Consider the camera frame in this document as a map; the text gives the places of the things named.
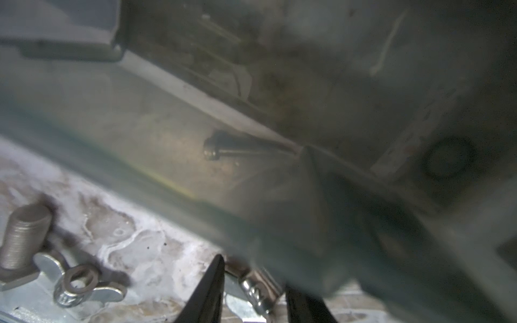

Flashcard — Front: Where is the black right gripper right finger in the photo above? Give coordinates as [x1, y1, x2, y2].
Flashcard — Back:
[285, 285, 337, 323]

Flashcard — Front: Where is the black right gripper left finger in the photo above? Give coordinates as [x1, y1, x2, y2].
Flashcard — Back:
[174, 254, 225, 323]

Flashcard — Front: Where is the silver wing nut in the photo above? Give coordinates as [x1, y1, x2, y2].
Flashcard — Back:
[33, 250, 127, 308]
[223, 255, 285, 322]

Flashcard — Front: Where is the thin silver pin screw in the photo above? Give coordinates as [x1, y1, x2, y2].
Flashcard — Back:
[203, 131, 297, 161]

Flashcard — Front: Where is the clear plastic organizer box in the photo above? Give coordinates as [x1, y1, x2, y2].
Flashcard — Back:
[1, 1, 516, 322]

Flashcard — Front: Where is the large hex bolt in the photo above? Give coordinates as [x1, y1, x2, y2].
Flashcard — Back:
[1, 203, 53, 292]

